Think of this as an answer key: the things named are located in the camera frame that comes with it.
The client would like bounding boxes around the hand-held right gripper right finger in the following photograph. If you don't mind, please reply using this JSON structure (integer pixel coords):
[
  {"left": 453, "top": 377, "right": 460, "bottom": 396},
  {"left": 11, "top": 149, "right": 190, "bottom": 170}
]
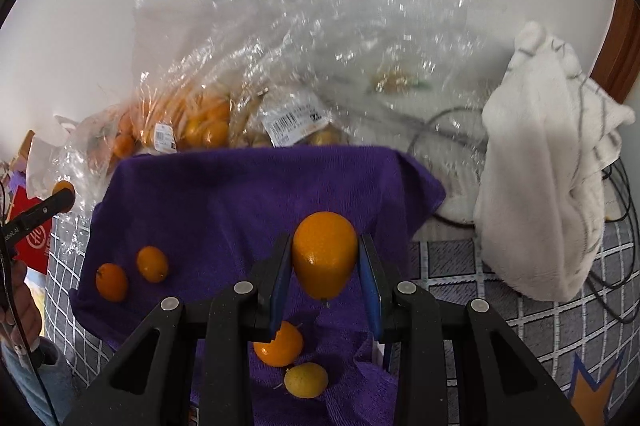
[{"left": 357, "top": 232, "right": 583, "bottom": 426}]

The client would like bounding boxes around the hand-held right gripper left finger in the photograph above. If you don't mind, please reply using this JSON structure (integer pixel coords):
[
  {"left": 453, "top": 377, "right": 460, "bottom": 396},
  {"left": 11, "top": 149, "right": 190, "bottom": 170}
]
[{"left": 62, "top": 232, "right": 294, "bottom": 426}]

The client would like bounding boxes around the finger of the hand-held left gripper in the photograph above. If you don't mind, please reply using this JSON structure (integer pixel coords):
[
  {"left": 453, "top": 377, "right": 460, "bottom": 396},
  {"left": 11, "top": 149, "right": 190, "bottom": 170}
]
[{"left": 5, "top": 186, "right": 77, "bottom": 232}]

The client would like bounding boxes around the purple towel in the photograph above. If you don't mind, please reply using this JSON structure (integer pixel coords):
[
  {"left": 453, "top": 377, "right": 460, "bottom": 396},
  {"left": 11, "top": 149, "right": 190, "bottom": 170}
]
[{"left": 70, "top": 145, "right": 447, "bottom": 426}]

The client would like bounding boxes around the yellow-green kumquat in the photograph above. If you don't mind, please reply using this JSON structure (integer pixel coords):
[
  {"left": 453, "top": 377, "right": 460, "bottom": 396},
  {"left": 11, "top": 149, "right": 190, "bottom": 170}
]
[{"left": 284, "top": 362, "right": 329, "bottom": 399}]

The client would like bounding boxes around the person's left forearm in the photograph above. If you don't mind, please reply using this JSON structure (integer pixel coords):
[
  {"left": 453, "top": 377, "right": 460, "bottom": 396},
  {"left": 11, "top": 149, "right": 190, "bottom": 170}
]
[{"left": 0, "top": 338, "right": 76, "bottom": 426}]

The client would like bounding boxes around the person's left hand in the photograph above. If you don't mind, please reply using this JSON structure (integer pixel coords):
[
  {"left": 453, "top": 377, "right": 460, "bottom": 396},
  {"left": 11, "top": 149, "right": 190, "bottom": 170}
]
[{"left": 0, "top": 256, "right": 45, "bottom": 352}]

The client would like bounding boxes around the red paper bag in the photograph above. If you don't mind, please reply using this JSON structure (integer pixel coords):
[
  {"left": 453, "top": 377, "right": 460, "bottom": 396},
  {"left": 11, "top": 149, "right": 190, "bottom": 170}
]
[{"left": 7, "top": 183, "right": 56, "bottom": 277}]

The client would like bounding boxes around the pale yellow sheet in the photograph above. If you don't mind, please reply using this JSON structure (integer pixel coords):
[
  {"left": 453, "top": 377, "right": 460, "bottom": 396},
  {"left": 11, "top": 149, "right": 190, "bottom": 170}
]
[{"left": 25, "top": 268, "right": 51, "bottom": 312}]

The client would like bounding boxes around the cardboard box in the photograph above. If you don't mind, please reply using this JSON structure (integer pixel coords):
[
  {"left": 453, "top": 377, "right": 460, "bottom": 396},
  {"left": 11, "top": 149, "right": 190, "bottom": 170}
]
[{"left": 10, "top": 131, "right": 36, "bottom": 172}]

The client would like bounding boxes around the clear bag with white label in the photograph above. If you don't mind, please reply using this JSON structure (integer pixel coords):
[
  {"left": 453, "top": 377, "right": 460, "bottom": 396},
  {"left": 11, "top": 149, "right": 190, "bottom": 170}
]
[{"left": 240, "top": 88, "right": 351, "bottom": 149}]

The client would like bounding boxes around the grey checkered tablecloth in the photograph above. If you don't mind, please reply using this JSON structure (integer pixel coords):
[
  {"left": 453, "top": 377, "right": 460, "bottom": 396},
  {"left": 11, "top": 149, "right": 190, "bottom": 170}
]
[{"left": 45, "top": 186, "right": 640, "bottom": 426}]

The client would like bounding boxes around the white striped towel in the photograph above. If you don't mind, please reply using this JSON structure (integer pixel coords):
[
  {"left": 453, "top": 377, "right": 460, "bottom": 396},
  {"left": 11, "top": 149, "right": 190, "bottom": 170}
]
[{"left": 474, "top": 21, "right": 636, "bottom": 302}]

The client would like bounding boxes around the small fruit with green stem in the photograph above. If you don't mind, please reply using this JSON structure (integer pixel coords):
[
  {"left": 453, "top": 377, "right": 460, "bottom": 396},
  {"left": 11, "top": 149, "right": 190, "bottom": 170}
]
[{"left": 372, "top": 63, "right": 431, "bottom": 94}]

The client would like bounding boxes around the crumpled clear plastic bag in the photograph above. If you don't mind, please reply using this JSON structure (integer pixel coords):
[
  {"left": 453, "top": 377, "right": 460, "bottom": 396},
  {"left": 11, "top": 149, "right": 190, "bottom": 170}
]
[{"left": 132, "top": 0, "right": 496, "bottom": 227}]

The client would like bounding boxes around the black cable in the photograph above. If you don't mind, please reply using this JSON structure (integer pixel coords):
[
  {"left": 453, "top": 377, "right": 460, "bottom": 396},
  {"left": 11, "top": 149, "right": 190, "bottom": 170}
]
[{"left": 415, "top": 106, "right": 640, "bottom": 324}]

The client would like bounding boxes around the brown wooden door frame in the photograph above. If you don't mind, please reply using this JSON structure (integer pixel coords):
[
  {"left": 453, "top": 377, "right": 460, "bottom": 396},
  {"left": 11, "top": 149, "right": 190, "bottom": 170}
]
[{"left": 590, "top": 0, "right": 640, "bottom": 102}]

